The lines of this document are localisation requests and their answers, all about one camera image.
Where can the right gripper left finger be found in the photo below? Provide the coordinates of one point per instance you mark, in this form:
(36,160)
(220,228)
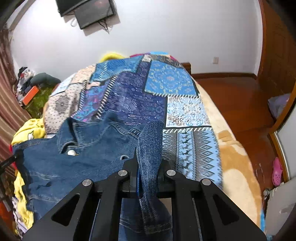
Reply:
(91,211)

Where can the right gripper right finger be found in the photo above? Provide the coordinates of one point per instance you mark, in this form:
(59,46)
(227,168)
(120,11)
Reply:
(202,211)

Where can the blue denim jacket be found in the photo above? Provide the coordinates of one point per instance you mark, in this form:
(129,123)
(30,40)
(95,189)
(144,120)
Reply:
(52,167)

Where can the clothes pile on left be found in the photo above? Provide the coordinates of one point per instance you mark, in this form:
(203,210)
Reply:
(24,80)

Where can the tan fleece blanket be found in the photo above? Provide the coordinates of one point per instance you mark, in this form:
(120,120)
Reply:
(239,181)

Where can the white cabinet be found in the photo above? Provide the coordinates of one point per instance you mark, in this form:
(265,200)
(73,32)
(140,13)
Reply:
(280,213)

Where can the pink croc shoe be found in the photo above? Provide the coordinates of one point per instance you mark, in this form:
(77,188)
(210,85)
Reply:
(277,172)

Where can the yellow cartoon blanket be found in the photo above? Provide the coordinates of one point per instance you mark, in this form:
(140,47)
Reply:
(32,129)

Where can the green patterned bag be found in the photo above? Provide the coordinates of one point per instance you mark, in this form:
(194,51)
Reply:
(37,103)

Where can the striped curtain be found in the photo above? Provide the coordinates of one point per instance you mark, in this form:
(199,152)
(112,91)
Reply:
(12,115)

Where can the blue patchwork bedsheet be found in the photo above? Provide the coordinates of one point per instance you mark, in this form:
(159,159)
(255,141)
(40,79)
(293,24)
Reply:
(140,89)

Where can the purple cloth on floor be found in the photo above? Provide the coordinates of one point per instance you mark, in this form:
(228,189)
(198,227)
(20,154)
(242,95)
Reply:
(277,104)

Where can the orange box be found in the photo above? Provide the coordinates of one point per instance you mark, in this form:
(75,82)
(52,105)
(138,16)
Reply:
(30,95)

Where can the dark green cushion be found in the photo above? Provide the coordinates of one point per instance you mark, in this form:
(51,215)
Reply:
(43,79)

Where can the wooden door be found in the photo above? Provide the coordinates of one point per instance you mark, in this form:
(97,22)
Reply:
(276,74)

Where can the wall socket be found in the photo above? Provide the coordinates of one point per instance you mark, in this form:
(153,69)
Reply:
(215,60)

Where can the wall mounted television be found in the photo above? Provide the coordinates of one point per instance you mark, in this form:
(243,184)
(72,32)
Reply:
(87,12)

